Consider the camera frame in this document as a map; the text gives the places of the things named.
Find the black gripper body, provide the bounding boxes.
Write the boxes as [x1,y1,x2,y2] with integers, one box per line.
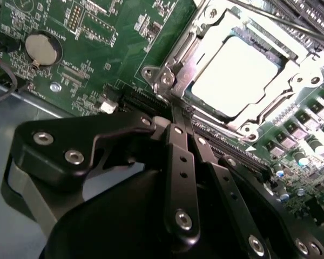
[42,167,242,259]

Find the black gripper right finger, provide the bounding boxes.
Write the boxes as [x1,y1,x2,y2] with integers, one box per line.
[182,106,324,259]

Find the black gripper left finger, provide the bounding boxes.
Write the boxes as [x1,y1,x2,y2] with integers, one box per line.
[0,101,202,253]

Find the silver CPU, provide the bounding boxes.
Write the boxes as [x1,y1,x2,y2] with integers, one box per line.
[188,33,280,121]

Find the metal socket cover frame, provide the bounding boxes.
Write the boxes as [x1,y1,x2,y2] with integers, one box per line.
[161,5,323,130]

